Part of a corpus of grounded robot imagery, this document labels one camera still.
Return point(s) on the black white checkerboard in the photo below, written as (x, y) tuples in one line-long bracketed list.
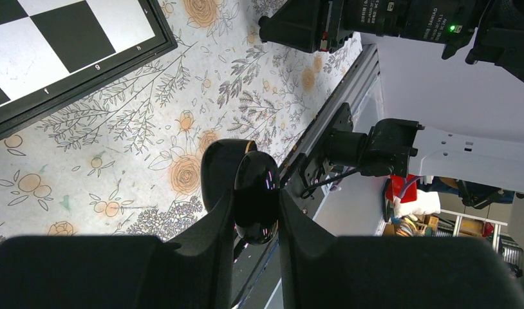
[(54, 52)]

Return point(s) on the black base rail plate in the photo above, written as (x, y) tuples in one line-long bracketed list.
[(356, 208)]

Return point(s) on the floral patterned table mat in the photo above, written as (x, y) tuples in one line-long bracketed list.
[(125, 159)]

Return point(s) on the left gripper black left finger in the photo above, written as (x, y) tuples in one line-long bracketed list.
[(193, 270)]

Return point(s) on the black earbud charging case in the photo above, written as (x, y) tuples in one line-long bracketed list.
[(252, 177)]

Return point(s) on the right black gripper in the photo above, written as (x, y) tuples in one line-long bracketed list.
[(310, 26)]

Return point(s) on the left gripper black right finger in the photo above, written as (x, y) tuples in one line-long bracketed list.
[(320, 270)]

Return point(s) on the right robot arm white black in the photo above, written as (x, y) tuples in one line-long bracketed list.
[(496, 28)]

